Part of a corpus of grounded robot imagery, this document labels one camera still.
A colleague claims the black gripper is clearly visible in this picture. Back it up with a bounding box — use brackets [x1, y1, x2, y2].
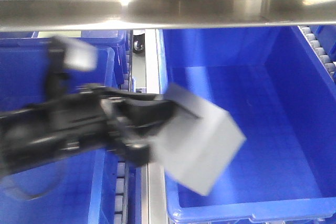
[1, 36, 177, 177]

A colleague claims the gray square base block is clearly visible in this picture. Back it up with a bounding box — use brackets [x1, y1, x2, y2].
[151, 84, 246, 196]

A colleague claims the blue bin left front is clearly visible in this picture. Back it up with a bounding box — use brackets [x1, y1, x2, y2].
[1, 39, 118, 223]

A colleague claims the blue bin left rear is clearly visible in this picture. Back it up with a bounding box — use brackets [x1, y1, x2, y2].
[1, 30, 129, 85]

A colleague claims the blue target bin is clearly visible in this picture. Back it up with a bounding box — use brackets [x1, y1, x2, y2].
[163, 26, 335, 223]

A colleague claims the white roller conveyor track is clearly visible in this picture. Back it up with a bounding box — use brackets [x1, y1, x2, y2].
[113, 33, 133, 223]

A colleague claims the stainless steel rack frame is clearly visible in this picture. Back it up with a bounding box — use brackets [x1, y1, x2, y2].
[1, 0, 335, 31]

